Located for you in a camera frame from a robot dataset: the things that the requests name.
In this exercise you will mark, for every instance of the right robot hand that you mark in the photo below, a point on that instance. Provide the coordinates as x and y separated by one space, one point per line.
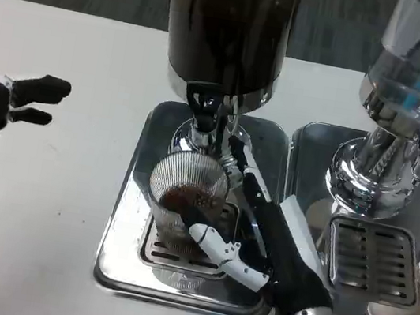
286 257

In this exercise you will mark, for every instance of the clear ribbed glass cup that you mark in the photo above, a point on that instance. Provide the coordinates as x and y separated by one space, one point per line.
175 172

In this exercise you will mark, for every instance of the steel slotted drip grid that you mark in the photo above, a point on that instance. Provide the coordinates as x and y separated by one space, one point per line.
162 257
373 263

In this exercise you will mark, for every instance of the dark drink dispenser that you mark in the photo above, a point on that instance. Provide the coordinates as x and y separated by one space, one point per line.
231 21

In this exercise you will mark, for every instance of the steel drip tray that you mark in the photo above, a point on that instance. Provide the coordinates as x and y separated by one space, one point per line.
117 263
311 173

